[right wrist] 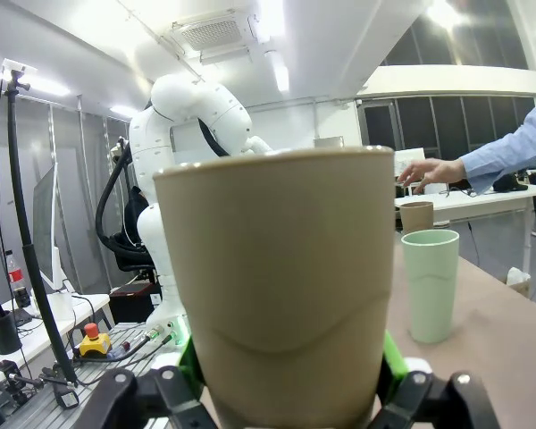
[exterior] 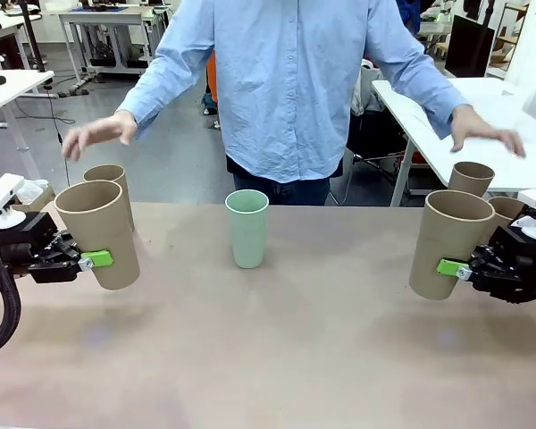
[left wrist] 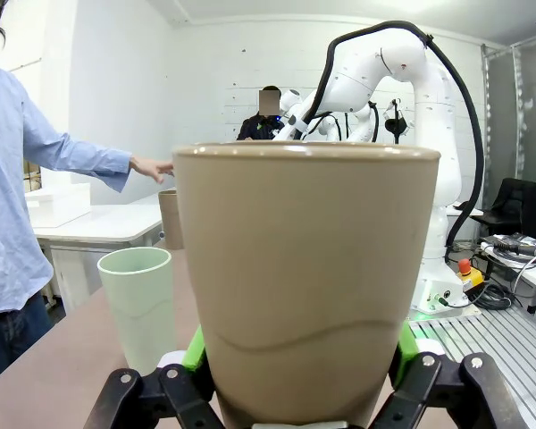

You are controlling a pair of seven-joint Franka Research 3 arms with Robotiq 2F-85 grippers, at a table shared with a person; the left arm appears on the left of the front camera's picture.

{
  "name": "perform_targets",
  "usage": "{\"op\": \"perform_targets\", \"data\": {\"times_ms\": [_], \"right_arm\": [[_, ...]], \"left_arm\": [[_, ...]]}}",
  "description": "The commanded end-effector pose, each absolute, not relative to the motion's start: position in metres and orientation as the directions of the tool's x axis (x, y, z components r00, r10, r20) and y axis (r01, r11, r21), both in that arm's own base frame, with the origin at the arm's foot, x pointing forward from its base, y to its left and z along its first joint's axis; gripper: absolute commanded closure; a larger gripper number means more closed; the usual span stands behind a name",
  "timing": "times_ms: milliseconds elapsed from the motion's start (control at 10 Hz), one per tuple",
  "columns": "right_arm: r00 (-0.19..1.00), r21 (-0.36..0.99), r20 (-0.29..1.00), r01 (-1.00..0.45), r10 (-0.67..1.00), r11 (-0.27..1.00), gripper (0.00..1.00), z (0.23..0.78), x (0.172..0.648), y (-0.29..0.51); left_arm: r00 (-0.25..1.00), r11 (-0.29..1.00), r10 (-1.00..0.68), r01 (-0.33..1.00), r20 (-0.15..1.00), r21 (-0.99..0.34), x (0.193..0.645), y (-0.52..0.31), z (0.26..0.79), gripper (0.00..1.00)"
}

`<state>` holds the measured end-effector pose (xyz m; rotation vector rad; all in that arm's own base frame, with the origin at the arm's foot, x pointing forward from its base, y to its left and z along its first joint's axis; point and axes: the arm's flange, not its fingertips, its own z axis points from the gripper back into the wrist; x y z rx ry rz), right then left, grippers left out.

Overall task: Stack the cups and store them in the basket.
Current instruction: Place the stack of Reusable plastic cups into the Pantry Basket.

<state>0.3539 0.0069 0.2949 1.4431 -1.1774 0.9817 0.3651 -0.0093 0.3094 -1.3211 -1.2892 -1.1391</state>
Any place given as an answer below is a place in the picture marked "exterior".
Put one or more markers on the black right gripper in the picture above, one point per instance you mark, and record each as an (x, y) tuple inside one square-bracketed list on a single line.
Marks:
[(518, 268)]

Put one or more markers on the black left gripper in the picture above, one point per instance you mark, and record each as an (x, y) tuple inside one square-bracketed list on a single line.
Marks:
[(27, 246)]

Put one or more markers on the brown plastic cup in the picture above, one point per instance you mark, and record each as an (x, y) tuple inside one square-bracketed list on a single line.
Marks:
[(446, 237), (509, 214), (471, 181), (103, 232), (116, 176)]

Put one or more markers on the light green plastic cup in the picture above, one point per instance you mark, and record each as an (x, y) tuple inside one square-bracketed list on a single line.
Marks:
[(247, 232)]

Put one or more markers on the person's left forearm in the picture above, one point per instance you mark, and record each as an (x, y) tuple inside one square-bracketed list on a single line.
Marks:
[(429, 89)]

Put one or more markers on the person's right forearm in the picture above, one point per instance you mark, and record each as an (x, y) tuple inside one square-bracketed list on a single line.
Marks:
[(152, 94)]

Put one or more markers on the person's right hand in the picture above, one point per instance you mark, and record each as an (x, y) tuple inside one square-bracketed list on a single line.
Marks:
[(103, 129)]

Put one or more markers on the person's left hand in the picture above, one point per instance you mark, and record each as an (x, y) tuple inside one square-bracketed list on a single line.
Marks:
[(478, 125)]

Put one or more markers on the cardboard box with paper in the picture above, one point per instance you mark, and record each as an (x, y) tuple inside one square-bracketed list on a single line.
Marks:
[(38, 194)]

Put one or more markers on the white side table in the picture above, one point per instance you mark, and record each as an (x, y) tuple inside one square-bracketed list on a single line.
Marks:
[(429, 147)]

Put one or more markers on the white desk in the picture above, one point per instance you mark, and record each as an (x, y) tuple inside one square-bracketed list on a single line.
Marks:
[(13, 87)]

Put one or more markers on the black monitor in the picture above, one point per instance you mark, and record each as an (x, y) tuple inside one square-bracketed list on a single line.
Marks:
[(469, 44)]

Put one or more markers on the black stand pole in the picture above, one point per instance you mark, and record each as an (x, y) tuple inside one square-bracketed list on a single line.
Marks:
[(32, 36)]

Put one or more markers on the grey metal workbench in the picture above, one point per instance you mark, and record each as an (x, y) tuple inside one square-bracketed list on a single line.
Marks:
[(107, 20)]

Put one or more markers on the person in blue shirt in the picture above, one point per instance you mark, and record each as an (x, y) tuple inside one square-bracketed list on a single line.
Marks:
[(286, 89)]

